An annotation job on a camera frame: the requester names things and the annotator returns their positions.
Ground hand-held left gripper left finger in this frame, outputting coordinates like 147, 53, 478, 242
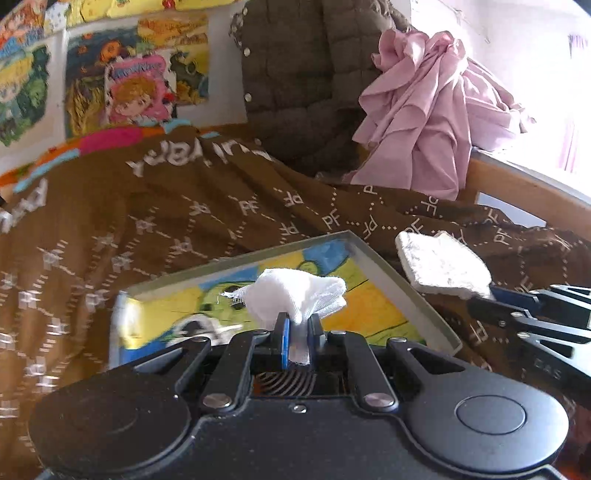
134, 314, 291, 415

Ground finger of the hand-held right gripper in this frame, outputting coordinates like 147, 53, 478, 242
468, 298, 591, 344
489, 284, 591, 319

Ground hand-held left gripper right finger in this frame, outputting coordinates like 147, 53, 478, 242
308, 316, 467, 412

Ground white gauze cloth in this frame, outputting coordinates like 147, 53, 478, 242
222, 268, 347, 365

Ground white towel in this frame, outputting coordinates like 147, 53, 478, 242
394, 230, 494, 300

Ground grey tray with cartoon picture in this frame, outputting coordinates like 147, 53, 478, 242
109, 230, 463, 372

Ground brown orange printed blanket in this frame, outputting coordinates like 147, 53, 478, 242
0, 124, 591, 480

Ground pink garment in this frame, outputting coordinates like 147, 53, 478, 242
344, 30, 539, 201

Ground brown quilted jacket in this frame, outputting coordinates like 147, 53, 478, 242
229, 0, 419, 178

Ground pink girl poster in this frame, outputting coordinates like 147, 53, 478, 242
104, 51, 178, 126

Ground dark seaweed painting poster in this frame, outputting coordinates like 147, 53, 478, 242
65, 30, 139, 139

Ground yellow beach poster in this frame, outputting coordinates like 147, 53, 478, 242
161, 0, 234, 12

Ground blond boy poster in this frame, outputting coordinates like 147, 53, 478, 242
0, 41, 52, 148

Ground yellow fruit poster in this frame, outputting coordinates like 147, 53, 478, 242
44, 0, 162, 28

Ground orange-haired girl poster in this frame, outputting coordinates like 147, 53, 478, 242
0, 0, 49, 49

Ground wooden bed rail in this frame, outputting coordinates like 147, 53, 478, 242
462, 150, 591, 232

